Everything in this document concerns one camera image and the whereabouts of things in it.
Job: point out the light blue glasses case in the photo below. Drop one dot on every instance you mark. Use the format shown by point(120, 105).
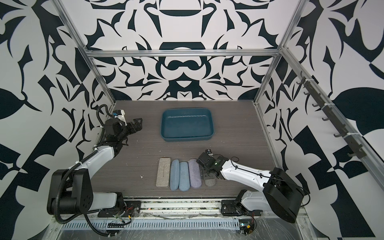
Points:
point(175, 175)

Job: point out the beige glasses case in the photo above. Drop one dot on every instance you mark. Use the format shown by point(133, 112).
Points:
point(163, 174)

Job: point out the green circuit board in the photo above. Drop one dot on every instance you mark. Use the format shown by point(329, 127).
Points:
point(246, 227)

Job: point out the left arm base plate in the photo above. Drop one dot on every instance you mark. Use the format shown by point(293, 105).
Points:
point(129, 208)

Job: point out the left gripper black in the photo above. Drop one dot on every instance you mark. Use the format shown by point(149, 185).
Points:
point(138, 127)

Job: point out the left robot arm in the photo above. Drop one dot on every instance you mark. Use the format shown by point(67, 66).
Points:
point(71, 193)

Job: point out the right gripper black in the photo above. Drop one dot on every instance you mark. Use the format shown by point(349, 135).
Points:
point(203, 176)

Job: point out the aluminium cage frame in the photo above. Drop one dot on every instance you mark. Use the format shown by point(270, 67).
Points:
point(373, 162)

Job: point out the teal plastic storage box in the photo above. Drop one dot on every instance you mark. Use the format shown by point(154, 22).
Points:
point(187, 124)

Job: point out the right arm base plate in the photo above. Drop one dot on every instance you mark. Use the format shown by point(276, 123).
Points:
point(232, 208)

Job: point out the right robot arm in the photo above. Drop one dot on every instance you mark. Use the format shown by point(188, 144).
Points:
point(271, 191)

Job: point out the grey glasses case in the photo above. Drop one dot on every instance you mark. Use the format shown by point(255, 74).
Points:
point(210, 182)

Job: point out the white slotted cable duct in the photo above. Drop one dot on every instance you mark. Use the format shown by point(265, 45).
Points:
point(174, 224)

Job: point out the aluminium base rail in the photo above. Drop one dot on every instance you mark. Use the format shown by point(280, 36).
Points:
point(180, 207)

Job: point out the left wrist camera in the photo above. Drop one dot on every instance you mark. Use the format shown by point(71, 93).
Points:
point(120, 114)

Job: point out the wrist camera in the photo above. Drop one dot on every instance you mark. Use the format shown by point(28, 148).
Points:
point(209, 152)
point(120, 114)

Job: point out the purple glasses case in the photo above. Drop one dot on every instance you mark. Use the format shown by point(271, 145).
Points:
point(194, 174)

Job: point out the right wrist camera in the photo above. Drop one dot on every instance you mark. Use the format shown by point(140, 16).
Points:
point(209, 152)

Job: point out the black wall hook rack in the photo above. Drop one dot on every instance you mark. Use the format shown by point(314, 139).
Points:
point(333, 115)

